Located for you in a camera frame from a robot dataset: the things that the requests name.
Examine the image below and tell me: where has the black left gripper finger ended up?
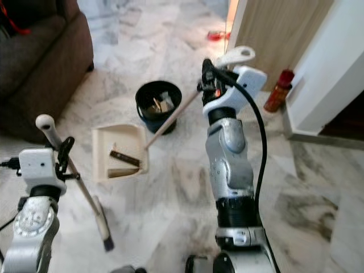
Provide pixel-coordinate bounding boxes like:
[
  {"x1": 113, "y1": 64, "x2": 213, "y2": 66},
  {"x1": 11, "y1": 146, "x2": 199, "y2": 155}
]
[{"x1": 55, "y1": 136, "x2": 76, "y2": 169}]

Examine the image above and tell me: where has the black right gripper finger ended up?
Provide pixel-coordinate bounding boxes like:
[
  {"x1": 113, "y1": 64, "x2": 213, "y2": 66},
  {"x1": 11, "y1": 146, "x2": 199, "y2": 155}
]
[{"x1": 200, "y1": 57, "x2": 217, "y2": 84}]

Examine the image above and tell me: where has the beige broom with dark bristles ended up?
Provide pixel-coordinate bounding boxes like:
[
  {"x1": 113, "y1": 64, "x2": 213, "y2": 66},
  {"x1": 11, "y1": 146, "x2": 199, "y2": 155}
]
[{"x1": 35, "y1": 113, "x2": 116, "y2": 253}]

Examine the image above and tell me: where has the beige long-handled dustpan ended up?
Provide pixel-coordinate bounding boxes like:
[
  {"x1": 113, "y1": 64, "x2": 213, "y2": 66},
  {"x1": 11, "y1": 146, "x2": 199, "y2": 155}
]
[{"x1": 92, "y1": 45, "x2": 257, "y2": 183}]

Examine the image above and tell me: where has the tan paper scrap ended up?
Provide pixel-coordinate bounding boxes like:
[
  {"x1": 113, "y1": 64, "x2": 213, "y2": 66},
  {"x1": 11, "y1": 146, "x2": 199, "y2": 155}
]
[{"x1": 106, "y1": 167, "x2": 140, "y2": 179}]

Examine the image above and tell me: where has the dark brown wrapper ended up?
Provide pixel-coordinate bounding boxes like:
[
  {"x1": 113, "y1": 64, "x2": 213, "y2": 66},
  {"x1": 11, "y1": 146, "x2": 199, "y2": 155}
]
[{"x1": 109, "y1": 149, "x2": 142, "y2": 168}]

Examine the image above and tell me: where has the small red floor object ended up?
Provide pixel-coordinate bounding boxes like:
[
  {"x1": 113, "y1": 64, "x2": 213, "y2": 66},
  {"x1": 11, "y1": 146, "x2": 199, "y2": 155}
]
[{"x1": 207, "y1": 31, "x2": 231, "y2": 42}]

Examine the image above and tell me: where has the black waste bin blue base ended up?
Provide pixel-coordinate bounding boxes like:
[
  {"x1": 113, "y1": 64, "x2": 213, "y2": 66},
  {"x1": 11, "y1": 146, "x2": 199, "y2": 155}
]
[{"x1": 135, "y1": 80, "x2": 184, "y2": 135}]

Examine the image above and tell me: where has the red orange bottle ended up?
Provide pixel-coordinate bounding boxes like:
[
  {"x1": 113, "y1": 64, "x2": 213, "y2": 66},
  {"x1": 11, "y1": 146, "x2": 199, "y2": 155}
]
[{"x1": 264, "y1": 69, "x2": 296, "y2": 114}]

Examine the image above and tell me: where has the light wooden door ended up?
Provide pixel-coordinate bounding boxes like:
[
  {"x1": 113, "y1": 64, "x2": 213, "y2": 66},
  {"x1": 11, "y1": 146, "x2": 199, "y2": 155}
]
[{"x1": 227, "y1": 0, "x2": 337, "y2": 92}]

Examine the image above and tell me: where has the brown fabric sofa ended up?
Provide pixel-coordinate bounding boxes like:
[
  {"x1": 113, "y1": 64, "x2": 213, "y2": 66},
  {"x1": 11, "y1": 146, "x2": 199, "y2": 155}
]
[{"x1": 0, "y1": 0, "x2": 95, "y2": 138}]

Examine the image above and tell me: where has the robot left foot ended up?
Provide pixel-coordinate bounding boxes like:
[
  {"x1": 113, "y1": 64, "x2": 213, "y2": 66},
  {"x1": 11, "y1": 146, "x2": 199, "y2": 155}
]
[{"x1": 110, "y1": 265, "x2": 146, "y2": 273}]

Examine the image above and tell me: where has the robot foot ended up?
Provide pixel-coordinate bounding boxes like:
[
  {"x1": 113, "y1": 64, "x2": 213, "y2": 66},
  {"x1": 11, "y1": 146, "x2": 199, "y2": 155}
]
[
  {"x1": 184, "y1": 254, "x2": 212, "y2": 273},
  {"x1": 110, "y1": 265, "x2": 146, "y2": 273}
]

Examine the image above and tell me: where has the red ribbon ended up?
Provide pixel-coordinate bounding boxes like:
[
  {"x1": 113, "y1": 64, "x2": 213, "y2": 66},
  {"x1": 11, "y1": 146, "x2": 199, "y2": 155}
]
[{"x1": 0, "y1": 2, "x2": 30, "y2": 36}]

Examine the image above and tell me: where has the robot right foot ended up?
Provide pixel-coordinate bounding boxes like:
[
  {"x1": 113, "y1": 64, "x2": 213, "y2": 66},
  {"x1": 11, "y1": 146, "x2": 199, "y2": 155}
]
[{"x1": 184, "y1": 254, "x2": 212, "y2": 273}]

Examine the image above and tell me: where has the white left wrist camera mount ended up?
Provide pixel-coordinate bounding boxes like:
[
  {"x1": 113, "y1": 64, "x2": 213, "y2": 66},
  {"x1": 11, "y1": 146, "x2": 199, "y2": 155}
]
[{"x1": 18, "y1": 147, "x2": 68, "y2": 197}]

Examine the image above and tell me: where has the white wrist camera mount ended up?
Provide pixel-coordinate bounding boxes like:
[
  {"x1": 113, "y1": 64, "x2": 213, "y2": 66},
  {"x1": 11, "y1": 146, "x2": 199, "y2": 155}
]
[
  {"x1": 18, "y1": 147, "x2": 68, "y2": 197},
  {"x1": 207, "y1": 65, "x2": 268, "y2": 112}
]

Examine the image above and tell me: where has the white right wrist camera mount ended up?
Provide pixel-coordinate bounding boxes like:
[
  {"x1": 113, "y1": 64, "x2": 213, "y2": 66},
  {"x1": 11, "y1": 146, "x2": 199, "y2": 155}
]
[{"x1": 207, "y1": 65, "x2": 268, "y2": 112}]

